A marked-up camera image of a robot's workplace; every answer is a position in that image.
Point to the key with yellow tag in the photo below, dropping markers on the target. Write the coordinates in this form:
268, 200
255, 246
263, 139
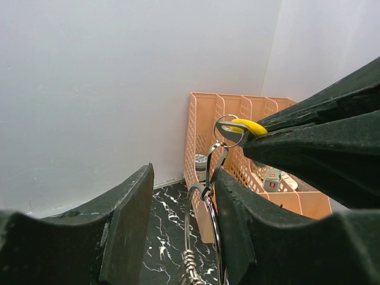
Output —
231, 131

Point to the grey round jar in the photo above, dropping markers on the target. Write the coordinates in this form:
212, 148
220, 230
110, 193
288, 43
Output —
200, 166

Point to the orange plastic desk organizer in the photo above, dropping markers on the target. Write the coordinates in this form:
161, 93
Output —
204, 109

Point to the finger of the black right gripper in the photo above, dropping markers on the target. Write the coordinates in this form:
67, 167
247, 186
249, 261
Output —
339, 158
354, 95

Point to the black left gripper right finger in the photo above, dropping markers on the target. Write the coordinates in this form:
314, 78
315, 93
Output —
266, 244

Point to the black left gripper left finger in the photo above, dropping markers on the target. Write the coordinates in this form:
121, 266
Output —
99, 242

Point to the large metal keyring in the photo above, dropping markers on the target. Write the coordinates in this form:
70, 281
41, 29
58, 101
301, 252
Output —
205, 191

